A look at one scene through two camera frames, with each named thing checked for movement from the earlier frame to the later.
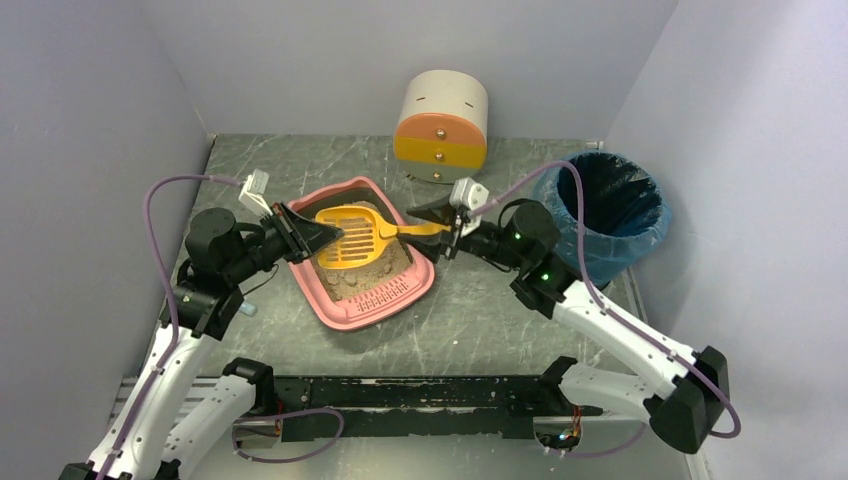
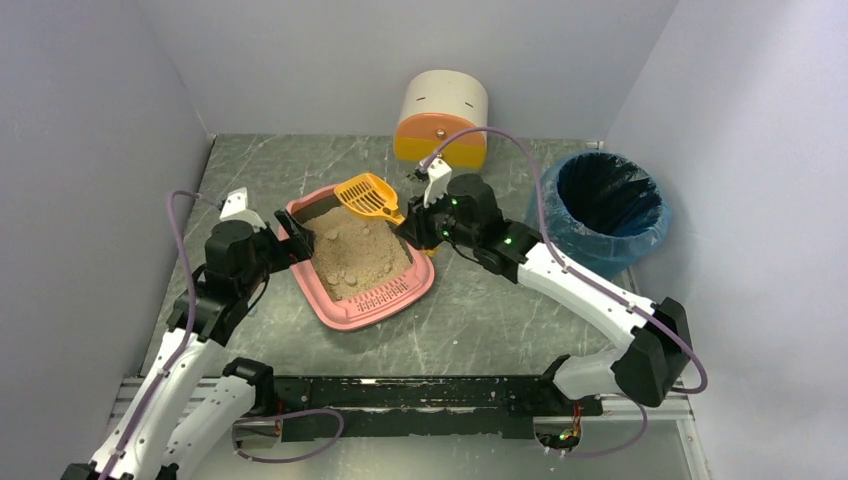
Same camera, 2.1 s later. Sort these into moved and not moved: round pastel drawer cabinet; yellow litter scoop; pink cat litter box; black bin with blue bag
Moved: yellow litter scoop
Not moved: round pastel drawer cabinet; black bin with blue bag; pink cat litter box
